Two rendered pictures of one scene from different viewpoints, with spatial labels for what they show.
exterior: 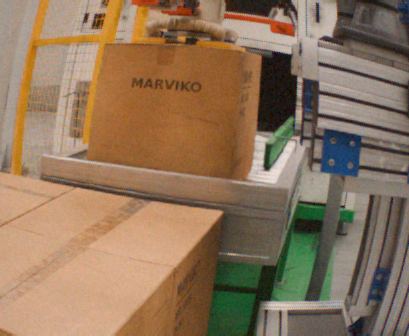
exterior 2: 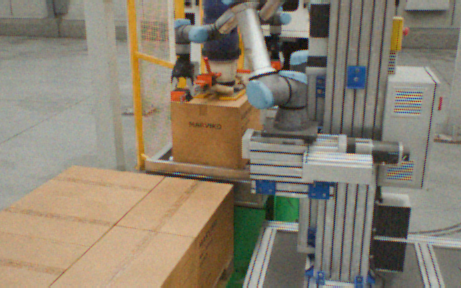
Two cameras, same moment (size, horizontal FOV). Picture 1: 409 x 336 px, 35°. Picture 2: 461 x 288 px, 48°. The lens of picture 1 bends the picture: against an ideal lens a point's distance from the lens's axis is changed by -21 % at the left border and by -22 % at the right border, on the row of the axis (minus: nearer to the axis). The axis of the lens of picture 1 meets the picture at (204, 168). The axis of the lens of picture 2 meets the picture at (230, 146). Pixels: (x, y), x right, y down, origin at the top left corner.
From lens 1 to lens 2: 106 cm
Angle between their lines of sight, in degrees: 14
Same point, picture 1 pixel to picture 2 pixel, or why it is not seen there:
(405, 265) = (326, 230)
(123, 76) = (184, 120)
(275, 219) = not seen: hidden behind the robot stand
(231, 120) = (236, 141)
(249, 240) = (247, 195)
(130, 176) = (193, 169)
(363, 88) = (274, 159)
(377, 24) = (285, 123)
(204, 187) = (225, 173)
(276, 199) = not seen: hidden behind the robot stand
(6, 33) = (105, 59)
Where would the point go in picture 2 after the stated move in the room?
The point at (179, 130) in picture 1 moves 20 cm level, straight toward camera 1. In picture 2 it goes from (214, 146) to (209, 159)
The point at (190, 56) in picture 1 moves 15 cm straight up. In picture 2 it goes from (214, 111) to (214, 84)
